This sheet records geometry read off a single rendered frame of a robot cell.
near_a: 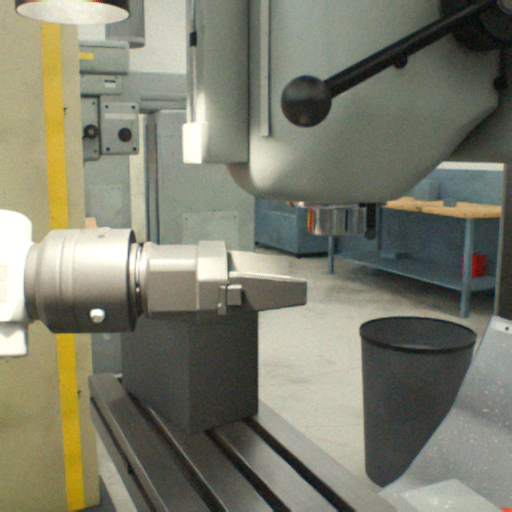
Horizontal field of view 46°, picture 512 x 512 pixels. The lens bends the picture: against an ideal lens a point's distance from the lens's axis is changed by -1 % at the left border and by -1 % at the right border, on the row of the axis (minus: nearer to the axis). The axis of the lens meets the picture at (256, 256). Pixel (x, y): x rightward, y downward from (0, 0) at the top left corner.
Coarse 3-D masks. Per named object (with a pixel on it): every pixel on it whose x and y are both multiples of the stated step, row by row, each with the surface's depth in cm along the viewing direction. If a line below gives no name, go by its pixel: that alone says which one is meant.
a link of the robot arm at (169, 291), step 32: (96, 256) 48; (128, 256) 49; (160, 256) 49; (192, 256) 49; (224, 256) 48; (96, 288) 47; (128, 288) 49; (160, 288) 48; (192, 288) 48; (224, 288) 46; (96, 320) 48; (128, 320) 49; (224, 320) 48
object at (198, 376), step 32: (160, 320) 87; (192, 320) 81; (256, 320) 88; (128, 352) 97; (160, 352) 88; (192, 352) 82; (224, 352) 85; (256, 352) 89; (128, 384) 98; (160, 384) 89; (192, 384) 83; (224, 384) 86; (256, 384) 89; (192, 416) 83; (224, 416) 87
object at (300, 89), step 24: (456, 0) 40; (480, 0) 39; (504, 0) 40; (432, 24) 38; (456, 24) 39; (480, 24) 40; (504, 24) 40; (384, 48) 37; (408, 48) 37; (480, 48) 42; (360, 72) 36; (288, 96) 34; (312, 96) 34; (288, 120) 35; (312, 120) 35
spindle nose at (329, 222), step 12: (312, 216) 51; (324, 216) 50; (336, 216) 50; (348, 216) 50; (360, 216) 51; (312, 228) 51; (324, 228) 50; (336, 228) 50; (348, 228) 50; (360, 228) 51
